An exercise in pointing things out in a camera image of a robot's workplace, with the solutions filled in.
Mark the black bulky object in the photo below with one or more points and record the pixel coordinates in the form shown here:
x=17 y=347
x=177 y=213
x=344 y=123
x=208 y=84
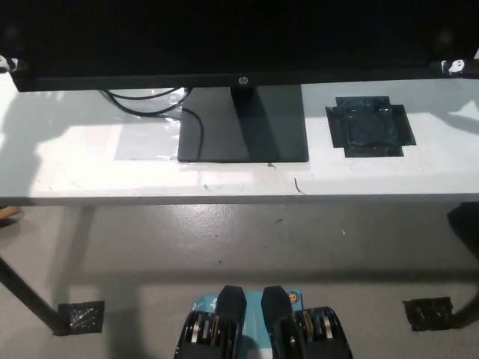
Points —
x=466 y=224

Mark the black floor tape patch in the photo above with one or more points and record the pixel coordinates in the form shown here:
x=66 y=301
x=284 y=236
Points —
x=428 y=314
x=82 y=318

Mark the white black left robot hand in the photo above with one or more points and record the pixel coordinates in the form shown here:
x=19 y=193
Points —
x=9 y=64

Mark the black table leg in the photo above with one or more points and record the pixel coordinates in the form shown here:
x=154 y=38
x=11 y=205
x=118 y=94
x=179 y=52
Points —
x=26 y=295
x=469 y=310

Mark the clear plastic film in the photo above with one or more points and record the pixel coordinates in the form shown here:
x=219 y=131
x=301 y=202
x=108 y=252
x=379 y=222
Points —
x=146 y=142

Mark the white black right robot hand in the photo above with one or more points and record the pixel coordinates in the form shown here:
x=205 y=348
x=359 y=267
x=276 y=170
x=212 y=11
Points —
x=458 y=67

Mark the black tape patch on table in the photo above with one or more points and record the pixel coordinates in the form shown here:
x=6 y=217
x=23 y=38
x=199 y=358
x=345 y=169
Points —
x=368 y=129

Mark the grey table leg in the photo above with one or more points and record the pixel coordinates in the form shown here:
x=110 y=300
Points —
x=76 y=243

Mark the black monitor stand base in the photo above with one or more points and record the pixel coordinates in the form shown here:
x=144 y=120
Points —
x=262 y=134

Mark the black HP monitor screen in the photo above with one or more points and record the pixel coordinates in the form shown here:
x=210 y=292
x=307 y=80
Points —
x=187 y=37

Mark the wooden object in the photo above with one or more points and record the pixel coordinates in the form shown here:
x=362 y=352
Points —
x=7 y=213

